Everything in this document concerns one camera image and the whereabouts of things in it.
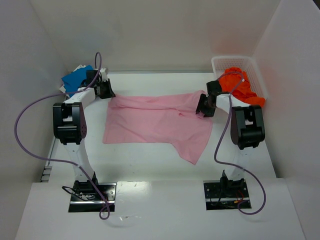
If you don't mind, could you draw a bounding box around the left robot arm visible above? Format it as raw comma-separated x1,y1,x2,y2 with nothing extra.
53,68,116,201

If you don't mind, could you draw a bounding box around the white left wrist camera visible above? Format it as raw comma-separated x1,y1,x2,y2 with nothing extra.
99,67,109,82

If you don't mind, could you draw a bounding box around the white folded t-shirt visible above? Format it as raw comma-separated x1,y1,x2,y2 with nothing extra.
59,64,87,93

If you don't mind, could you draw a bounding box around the white perforated plastic basket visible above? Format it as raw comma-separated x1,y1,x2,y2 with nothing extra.
211,55,268,99

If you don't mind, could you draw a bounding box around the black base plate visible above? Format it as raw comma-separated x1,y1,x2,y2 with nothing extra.
63,182,117,213
203,179,252,211

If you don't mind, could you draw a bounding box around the orange crumpled t-shirt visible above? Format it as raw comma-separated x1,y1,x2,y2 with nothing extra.
218,67,266,107

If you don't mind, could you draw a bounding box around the pink t-shirt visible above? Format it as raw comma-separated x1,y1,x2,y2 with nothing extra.
102,90,213,165

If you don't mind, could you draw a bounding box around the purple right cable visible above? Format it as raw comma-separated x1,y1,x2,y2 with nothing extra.
214,71,267,215

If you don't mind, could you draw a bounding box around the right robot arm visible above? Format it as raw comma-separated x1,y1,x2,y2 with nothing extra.
195,80,266,196

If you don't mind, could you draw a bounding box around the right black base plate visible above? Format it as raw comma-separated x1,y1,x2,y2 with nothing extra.
203,179,252,211

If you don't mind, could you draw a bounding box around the blue folded t-shirt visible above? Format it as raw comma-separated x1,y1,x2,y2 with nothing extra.
62,65,98,98

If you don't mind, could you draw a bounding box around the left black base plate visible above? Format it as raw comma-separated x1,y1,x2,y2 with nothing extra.
63,182,117,213

